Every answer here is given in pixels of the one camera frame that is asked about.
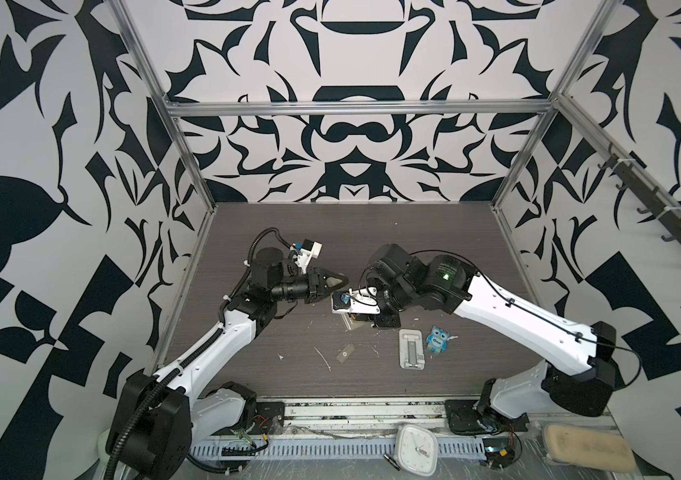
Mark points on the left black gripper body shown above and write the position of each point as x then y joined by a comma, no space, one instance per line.
312,285

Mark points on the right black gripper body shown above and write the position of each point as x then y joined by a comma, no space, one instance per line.
398,298

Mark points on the remote battery cover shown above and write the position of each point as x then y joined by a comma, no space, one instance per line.
345,353

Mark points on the white remote control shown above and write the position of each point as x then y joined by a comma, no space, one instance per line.
353,321

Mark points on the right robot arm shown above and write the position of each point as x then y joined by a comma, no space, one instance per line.
575,373

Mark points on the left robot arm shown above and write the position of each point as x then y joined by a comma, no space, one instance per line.
160,416

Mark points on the silver metal phone stand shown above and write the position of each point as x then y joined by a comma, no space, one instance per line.
411,356

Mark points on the blue owl toy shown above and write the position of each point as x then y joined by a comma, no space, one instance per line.
437,340

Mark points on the white square clock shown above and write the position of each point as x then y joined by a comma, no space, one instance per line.
416,450

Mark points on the black marker pen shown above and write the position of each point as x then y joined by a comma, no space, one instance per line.
391,462

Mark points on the small circuit board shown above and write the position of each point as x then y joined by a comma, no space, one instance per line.
500,453

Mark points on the beige sponge pad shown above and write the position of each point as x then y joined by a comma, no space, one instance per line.
583,447

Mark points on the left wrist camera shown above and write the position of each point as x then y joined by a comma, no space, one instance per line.
307,252

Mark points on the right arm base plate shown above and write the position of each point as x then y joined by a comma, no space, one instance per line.
463,419

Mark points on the white slotted cable duct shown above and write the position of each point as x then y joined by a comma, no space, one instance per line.
304,449

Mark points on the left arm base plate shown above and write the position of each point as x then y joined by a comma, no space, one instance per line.
268,418

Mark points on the black wall hook rack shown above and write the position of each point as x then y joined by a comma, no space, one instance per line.
655,201

